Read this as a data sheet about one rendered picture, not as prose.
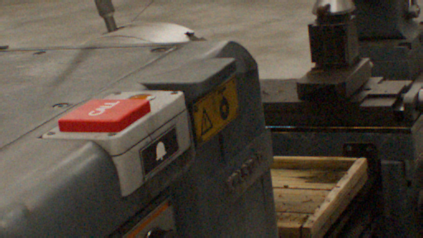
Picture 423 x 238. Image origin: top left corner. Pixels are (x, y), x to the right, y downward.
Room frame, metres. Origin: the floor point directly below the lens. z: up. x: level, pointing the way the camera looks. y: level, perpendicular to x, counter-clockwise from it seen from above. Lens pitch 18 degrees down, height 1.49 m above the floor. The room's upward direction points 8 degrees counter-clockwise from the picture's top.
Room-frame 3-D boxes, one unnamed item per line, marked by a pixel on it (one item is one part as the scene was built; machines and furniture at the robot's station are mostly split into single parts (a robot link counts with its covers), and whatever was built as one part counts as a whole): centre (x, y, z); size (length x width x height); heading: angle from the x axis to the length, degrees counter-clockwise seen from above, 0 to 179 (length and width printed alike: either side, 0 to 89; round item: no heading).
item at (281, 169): (1.58, -0.11, 0.89); 0.36 x 0.30 x 0.04; 61
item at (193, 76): (0.98, -0.03, 1.24); 0.09 x 0.08 x 0.03; 151
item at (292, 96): (1.87, -0.29, 0.95); 0.43 x 0.17 x 0.05; 61
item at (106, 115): (0.84, 0.05, 1.26); 0.06 x 0.06 x 0.02; 61
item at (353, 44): (1.84, -0.34, 1.07); 0.07 x 0.07 x 0.10; 61
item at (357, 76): (1.81, -0.33, 0.99); 0.20 x 0.10 x 0.05; 151
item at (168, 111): (0.86, 0.04, 1.23); 0.13 x 0.08 x 0.05; 151
